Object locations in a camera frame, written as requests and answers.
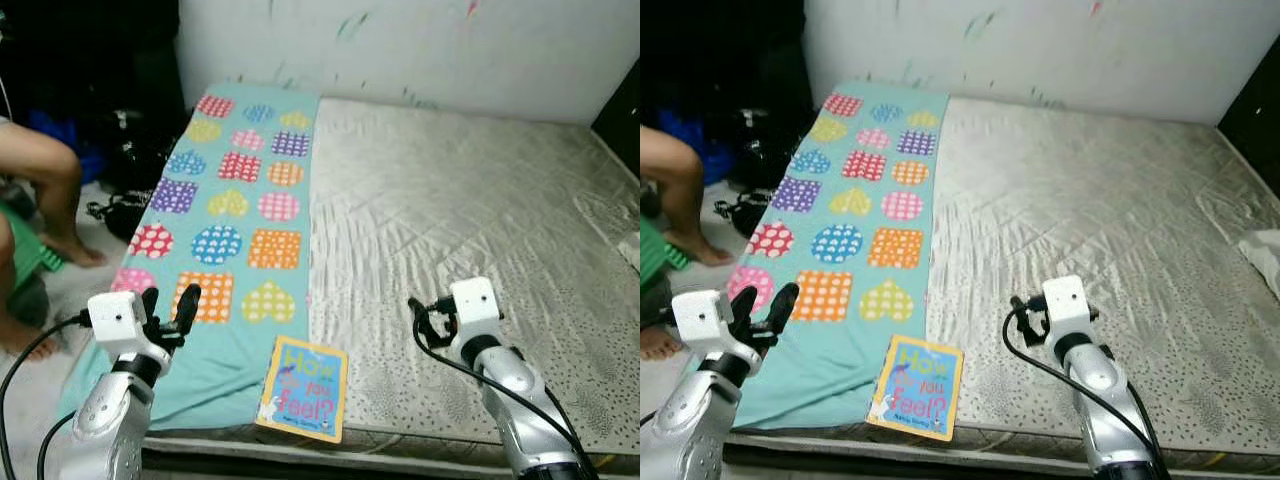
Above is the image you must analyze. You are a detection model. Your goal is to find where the small black strapped bag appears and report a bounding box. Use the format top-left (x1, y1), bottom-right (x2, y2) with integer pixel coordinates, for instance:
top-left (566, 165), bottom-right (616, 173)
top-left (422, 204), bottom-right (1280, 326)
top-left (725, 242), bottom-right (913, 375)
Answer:
top-left (85, 190), bottom-right (153, 241)
top-left (715, 190), bottom-right (776, 238)

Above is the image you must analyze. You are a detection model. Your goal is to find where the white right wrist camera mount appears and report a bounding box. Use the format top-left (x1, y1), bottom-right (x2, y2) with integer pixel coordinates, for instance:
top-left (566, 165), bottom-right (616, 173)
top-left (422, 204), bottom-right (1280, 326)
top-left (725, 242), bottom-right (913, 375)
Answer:
top-left (450, 277), bottom-right (502, 342)
top-left (1042, 275), bottom-right (1090, 339)

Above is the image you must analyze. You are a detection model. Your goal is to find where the white pillow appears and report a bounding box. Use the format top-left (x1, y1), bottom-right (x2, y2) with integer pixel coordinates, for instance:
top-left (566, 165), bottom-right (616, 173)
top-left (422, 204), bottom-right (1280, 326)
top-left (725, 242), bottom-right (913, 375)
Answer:
top-left (1238, 228), bottom-right (1280, 301)

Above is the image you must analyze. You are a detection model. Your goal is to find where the green plastic stool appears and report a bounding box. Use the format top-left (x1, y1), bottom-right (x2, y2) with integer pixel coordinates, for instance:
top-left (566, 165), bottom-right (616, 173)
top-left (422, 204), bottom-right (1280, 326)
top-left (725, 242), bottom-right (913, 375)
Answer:
top-left (0, 200), bottom-right (63, 299)
top-left (640, 215), bottom-right (691, 298)

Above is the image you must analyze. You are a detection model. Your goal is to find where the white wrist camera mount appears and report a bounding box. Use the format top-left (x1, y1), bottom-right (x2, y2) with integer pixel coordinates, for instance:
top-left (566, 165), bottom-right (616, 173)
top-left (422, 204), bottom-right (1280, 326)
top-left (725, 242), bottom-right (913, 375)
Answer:
top-left (87, 290), bottom-right (151, 353)
top-left (672, 290), bottom-right (738, 353)
top-left (1042, 275), bottom-right (1090, 339)
top-left (450, 277), bottom-right (502, 342)

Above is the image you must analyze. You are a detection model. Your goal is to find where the turquoise blanket with colourful shapes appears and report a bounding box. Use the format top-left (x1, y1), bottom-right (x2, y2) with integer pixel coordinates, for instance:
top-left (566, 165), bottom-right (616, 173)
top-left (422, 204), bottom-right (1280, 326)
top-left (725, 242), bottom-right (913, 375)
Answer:
top-left (730, 80), bottom-right (951, 431)
top-left (55, 82), bottom-right (321, 431)

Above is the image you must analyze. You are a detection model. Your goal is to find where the blue bag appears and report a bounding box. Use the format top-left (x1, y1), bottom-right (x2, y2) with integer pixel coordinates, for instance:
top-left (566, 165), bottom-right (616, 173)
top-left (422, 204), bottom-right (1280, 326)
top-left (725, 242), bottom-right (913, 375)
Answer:
top-left (655, 108), bottom-right (731, 186)
top-left (28, 108), bottom-right (106, 186)

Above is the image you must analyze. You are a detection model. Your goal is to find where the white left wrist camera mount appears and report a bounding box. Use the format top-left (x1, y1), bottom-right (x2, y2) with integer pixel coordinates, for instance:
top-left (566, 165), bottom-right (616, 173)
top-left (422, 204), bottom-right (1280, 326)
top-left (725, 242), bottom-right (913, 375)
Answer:
top-left (672, 290), bottom-right (738, 353)
top-left (87, 290), bottom-right (151, 353)

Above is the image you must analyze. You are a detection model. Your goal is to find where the dark tufted headboard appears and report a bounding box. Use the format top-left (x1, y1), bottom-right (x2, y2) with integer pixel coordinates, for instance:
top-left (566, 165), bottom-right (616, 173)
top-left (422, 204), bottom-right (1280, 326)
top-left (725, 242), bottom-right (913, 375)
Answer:
top-left (590, 60), bottom-right (641, 176)
top-left (1217, 60), bottom-right (1280, 171)

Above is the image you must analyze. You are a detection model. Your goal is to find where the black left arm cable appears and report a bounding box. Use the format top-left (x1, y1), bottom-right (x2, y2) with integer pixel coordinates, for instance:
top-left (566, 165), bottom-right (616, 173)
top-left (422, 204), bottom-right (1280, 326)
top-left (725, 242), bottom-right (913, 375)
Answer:
top-left (0, 315), bottom-right (91, 480)

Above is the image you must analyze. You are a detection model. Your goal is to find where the large black bag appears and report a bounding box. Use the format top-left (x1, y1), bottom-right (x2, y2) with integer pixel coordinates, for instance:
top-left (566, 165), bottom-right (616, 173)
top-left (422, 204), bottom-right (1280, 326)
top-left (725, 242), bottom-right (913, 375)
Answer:
top-left (728, 105), bottom-right (803, 191)
top-left (100, 108), bottom-right (186, 193)

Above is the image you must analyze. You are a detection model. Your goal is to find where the blue yellow children's book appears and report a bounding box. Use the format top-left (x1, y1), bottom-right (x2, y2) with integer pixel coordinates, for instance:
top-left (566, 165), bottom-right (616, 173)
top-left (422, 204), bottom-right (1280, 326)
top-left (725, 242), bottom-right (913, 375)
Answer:
top-left (255, 336), bottom-right (349, 444)
top-left (866, 334), bottom-right (965, 442)

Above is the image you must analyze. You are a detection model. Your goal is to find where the white quilted mattress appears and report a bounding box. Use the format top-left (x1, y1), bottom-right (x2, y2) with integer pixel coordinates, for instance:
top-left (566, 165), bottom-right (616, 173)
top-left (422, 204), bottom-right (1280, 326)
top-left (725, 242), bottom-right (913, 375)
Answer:
top-left (60, 95), bottom-right (641, 473)
top-left (725, 95), bottom-right (1280, 477)

